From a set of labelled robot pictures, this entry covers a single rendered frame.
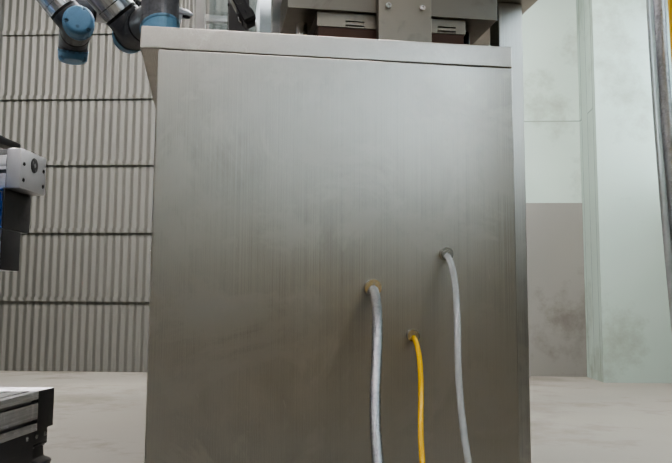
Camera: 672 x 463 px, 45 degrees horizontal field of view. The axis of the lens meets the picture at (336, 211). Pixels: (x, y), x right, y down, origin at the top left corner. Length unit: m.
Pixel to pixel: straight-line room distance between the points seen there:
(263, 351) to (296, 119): 0.40
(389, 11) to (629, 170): 3.75
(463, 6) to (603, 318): 3.64
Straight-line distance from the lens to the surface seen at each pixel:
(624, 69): 5.31
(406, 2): 1.56
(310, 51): 1.45
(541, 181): 5.47
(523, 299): 1.90
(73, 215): 5.68
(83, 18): 2.13
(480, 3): 1.63
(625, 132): 5.22
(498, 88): 1.52
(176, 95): 1.42
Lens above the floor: 0.43
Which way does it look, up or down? 7 degrees up
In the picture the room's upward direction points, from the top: straight up
